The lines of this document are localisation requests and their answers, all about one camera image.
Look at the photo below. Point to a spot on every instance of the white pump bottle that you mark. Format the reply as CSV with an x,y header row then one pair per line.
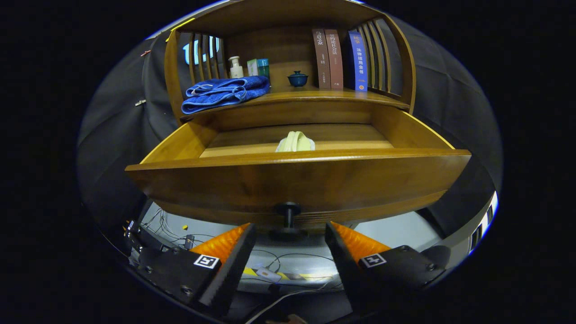
x,y
236,71

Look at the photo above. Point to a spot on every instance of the wooden drawer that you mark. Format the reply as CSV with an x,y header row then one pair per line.
x,y
292,180

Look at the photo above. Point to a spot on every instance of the dark blue lidded teacup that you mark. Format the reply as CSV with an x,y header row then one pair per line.
x,y
298,80

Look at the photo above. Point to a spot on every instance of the blue towel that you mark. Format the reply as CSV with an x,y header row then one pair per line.
x,y
225,92

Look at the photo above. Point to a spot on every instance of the wooden cabinet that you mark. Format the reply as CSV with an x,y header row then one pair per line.
x,y
288,45

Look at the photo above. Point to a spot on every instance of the teal bottle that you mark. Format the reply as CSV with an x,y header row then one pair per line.
x,y
263,67

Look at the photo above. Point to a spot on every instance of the blue book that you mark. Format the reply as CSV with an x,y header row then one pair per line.
x,y
360,63

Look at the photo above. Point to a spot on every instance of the white green tube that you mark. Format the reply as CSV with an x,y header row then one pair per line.
x,y
252,67

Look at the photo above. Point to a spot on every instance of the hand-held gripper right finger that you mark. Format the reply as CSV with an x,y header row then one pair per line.
x,y
346,270

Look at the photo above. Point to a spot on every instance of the wooden countertop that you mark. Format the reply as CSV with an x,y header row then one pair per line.
x,y
315,95

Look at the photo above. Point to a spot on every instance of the brown book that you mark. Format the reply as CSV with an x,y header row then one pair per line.
x,y
335,58
321,58

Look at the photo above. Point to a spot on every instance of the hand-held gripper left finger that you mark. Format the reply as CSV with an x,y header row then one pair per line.
x,y
234,270

